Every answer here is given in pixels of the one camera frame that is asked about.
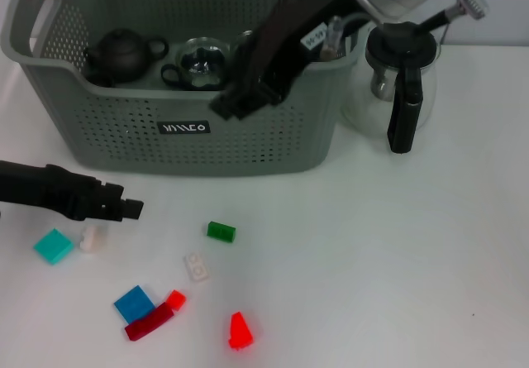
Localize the glass carafe black lid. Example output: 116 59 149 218
341 22 442 155

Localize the red sloped toy brick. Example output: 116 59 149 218
228 311 254 351

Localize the blue toy brick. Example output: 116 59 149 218
114 284 155 322

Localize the pale pink toy brick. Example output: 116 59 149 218
79 222 107 253

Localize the small orange-red toy brick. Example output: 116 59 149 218
166 289 188 311

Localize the clear white toy brick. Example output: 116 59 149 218
183 251 210 283

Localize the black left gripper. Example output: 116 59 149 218
0 160 145 223

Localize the green toy brick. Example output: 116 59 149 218
206 221 237 243

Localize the teal toy brick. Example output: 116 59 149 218
32 227 75 266

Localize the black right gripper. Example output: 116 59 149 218
209 0 352 120

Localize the clear grey cable plug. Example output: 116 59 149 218
321 16 345 61

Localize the black clay teapot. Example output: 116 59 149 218
83 27 170 84

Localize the dark red long brick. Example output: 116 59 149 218
124 303 174 341

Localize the grey perforated storage bin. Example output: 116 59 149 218
0 0 369 178

